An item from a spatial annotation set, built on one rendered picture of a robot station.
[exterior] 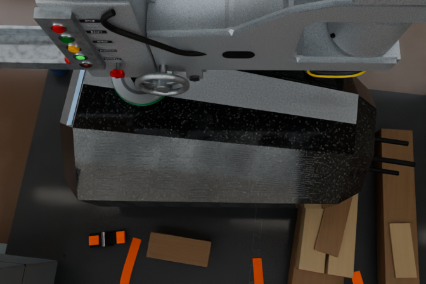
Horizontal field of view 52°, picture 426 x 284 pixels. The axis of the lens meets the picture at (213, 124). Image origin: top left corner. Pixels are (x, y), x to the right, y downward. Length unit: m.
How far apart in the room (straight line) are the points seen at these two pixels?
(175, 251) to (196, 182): 0.63
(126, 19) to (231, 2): 0.25
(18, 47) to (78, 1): 0.59
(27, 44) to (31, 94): 1.19
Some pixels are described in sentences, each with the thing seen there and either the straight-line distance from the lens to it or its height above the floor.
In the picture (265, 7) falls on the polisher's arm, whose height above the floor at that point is 1.46.
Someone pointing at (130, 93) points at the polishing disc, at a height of 0.88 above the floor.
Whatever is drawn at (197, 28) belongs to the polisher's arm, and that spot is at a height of 1.39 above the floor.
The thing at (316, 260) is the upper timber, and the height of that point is 0.25.
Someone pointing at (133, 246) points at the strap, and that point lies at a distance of 2.35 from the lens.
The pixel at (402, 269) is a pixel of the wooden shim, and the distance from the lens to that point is 2.35.
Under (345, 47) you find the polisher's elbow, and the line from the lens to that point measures 1.20.
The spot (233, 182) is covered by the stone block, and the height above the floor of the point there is 0.70.
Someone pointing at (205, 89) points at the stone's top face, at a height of 0.82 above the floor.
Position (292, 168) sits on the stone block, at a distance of 1.60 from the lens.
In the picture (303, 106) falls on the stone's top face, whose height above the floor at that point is 0.82.
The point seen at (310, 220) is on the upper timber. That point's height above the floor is 0.25.
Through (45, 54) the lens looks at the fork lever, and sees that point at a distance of 1.47.
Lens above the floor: 2.33
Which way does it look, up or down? 75 degrees down
